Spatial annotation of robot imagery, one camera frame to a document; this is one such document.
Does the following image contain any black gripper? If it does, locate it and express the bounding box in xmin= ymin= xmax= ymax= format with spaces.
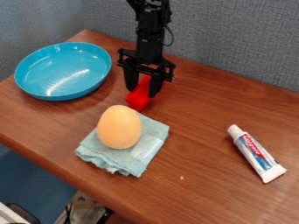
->
xmin=118 ymin=27 xmax=175 ymax=98

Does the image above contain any red rectangular block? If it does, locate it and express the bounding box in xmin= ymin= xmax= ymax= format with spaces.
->
xmin=126 ymin=76 xmax=152 ymax=111

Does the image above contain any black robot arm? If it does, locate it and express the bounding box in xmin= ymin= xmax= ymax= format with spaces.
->
xmin=118 ymin=0 xmax=176 ymax=98

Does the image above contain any blue plate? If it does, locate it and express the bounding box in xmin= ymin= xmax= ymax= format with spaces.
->
xmin=14 ymin=42 xmax=112 ymax=102

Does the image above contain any orange egg-shaped sponge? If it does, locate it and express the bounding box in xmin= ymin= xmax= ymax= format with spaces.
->
xmin=98 ymin=105 xmax=143 ymax=150

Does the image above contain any light blue folded cloth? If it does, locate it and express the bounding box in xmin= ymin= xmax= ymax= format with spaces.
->
xmin=75 ymin=114 xmax=170 ymax=178

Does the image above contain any white toothpaste tube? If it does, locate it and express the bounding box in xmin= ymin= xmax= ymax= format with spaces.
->
xmin=229 ymin=124 xmax=287 ymax=184

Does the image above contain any grey table leg base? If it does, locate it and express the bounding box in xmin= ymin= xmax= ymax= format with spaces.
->
xmin=54 ymin=192 xmax=114 ymax=224

